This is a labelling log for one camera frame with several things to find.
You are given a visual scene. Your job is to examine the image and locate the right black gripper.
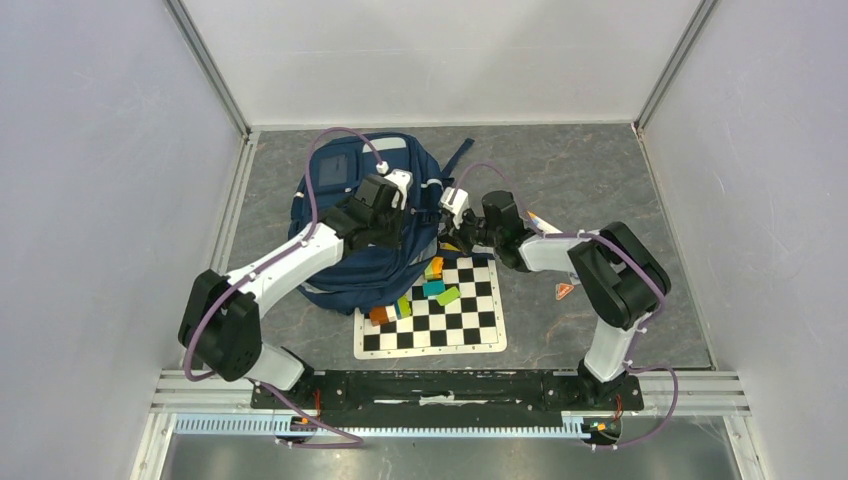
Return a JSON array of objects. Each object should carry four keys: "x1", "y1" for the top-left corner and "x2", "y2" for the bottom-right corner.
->
[{"x1": 438, "y1": 206, "x2": 501, "y2": 256}]

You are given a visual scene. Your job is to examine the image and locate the navy blue backpack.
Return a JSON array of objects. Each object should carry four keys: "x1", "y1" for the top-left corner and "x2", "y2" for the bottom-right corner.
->
[{"x1": 288, "y1": 132, "x2": 474, "y2": 315}]

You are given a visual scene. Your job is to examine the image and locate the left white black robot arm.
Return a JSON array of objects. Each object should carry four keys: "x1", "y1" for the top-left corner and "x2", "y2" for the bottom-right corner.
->
[{"x1": 178, "y1": 169, "x2": 413, "y2": 408}]

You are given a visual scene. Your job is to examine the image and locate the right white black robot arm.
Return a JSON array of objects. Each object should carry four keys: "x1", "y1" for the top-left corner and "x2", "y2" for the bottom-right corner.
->
[{"x1": 439, "y1": 188, "x2": 671, "y2": 408}]

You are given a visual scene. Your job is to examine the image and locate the teal toy block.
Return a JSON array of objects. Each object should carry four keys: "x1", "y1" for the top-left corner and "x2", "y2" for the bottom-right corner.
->
[{"x1": 421, "y1": 280, "x2": 446, "y2": 297}]

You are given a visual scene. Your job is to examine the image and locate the yellow tipped white marker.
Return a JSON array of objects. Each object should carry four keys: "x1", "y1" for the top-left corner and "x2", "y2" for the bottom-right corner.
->
[{"x1": 528, "y1": 211, "x2": 560, "y2": 234}]

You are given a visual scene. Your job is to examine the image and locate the black and white chessboard mat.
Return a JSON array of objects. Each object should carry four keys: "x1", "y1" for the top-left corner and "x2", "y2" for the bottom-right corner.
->
[{"x1": 353, "y1": 257, "x2": 508, "y2": 360}]

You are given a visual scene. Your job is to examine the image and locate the brown orange toy block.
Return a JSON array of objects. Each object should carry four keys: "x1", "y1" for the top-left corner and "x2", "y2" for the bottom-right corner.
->
[{"x1": 368, "y1": 306, "x2": 393, "y2": 326}]

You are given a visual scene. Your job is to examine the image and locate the orange triangular card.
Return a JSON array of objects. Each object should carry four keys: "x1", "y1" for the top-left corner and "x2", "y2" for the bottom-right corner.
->
[{"x1": 555, "y1": 283, "x2": 575, "y2": 301}]

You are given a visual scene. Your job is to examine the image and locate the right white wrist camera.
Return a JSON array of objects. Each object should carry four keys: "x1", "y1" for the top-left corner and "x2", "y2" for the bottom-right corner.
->
[{"x1": 439, "y1": 187, "x2": 471, "y2": 229}]

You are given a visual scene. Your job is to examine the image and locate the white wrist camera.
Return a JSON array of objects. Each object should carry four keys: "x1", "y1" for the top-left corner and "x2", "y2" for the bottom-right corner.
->
[
  {"x1": 439, "y1": 187, "x2": 471, "y2": 229},
  {"x1": 376, "y1": 161, "x2": 413, "y2": 210}
]

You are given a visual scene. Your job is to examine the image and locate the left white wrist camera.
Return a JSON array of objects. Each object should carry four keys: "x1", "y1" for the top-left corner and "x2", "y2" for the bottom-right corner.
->
[{"x1": 376, "y1": 161, "x2": 413, "y2": 210}]

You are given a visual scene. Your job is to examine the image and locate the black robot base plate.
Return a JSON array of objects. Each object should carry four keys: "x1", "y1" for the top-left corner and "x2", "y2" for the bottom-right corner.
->
[{"x1": 285, "y1": 369, "x2": 644, "y2": 428}]

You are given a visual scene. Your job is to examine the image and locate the aluminium frame rail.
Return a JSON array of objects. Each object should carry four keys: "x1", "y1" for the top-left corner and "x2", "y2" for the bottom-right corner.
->
[{"x1": 150, "y1": 371, "x2": 751, "y2": 442}]

